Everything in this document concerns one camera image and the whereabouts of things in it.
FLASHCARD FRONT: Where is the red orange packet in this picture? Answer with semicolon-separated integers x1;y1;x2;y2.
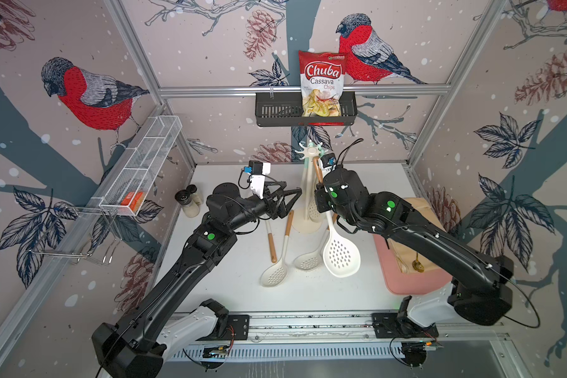
121;192;146;213

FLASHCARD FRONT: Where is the cream utensil rack stand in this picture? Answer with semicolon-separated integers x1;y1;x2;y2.
292;140;322;234

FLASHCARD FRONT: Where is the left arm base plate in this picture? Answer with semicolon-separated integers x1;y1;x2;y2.
198;313;250;341

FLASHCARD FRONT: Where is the cream skimmer round head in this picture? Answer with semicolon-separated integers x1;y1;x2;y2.
322;210;361;278

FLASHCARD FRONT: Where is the Chuba cassava chips bag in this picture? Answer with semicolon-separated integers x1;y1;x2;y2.
298;51;347;118

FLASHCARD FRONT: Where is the pink tray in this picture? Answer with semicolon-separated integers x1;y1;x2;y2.
373;236;452;295

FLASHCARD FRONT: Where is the black lid pepper shaker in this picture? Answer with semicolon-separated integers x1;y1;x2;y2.
175;189;200;218

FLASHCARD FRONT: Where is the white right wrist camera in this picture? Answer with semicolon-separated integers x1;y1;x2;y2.
320;153;337;176

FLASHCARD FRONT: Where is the wire hook rack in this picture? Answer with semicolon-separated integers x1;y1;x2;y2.
30;203;122;266

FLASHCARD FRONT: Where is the black wall basket shelf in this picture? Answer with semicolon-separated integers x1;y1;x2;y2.
255;92;358;127

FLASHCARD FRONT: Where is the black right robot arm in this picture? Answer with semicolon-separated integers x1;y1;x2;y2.
315;168;513;329

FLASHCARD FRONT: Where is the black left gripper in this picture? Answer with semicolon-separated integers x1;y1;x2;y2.
226;180;300;233

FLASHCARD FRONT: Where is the gold spoon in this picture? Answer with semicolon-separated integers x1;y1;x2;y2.
412;253;425;273

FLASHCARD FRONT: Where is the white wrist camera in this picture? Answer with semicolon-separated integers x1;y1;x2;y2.
320;153;337;176
244;160;271;199

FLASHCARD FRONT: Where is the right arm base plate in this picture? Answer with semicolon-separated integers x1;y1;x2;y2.
371;312;439;339

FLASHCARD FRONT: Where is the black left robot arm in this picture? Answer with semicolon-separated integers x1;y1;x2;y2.
91;183;302;377

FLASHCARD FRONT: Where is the cream salt shaker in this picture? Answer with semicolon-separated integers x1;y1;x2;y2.
186;184;203;206

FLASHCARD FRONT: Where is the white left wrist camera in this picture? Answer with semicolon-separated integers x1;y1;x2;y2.
244;160;271;199

